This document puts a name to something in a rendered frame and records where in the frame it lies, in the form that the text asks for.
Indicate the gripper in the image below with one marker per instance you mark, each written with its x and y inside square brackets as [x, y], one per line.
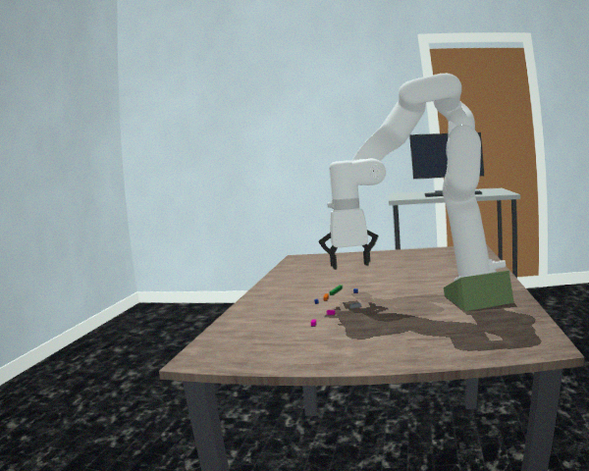
[348, 228]

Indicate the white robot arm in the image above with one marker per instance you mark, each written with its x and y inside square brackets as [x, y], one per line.
[463, 170]

